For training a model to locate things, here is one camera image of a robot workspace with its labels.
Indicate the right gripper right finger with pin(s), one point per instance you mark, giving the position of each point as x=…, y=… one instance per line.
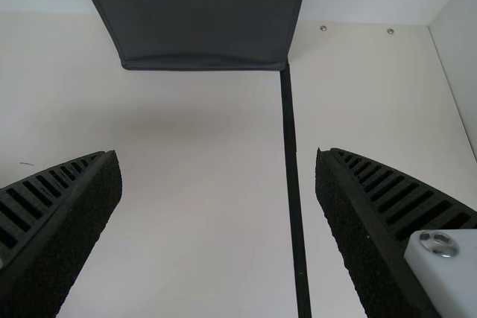
x=372, y=228

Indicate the black strip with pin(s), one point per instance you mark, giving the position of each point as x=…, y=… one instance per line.
x=294, y=184

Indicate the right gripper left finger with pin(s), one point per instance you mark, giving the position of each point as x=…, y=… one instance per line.
x=56, y=228

